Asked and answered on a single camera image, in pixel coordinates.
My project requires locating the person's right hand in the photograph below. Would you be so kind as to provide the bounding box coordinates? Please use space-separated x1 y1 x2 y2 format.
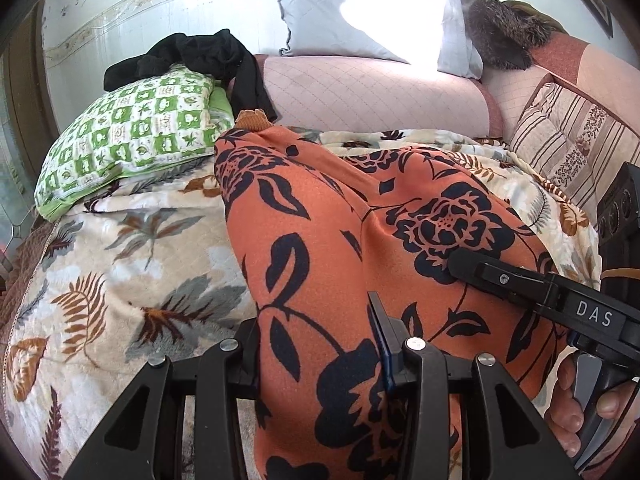
543 355 640 470

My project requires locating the dark brown furry cushion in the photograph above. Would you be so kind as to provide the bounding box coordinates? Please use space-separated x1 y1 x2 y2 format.
463 0 566 70

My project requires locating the pink quilted headboard cushion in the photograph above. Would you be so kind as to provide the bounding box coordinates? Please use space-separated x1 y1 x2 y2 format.
257 32 639 140

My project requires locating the striped beige pillow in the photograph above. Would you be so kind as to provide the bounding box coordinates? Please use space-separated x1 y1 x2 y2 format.
510 81 639 224

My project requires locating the brown quilted bedspread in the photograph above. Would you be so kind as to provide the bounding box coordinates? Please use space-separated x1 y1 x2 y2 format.
1 220 54 337

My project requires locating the green white patterned pillow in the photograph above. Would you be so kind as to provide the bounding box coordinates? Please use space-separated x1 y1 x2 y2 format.
34 64 234 221

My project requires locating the cream leaf print blanket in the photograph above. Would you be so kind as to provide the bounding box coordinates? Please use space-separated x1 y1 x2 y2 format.
2 130 601 479

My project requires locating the orange black floral garment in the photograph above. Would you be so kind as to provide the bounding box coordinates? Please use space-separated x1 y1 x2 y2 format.
215 127 565 479

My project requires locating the grey blue pillow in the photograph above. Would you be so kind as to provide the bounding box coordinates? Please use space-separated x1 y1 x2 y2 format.
278 0 483 79

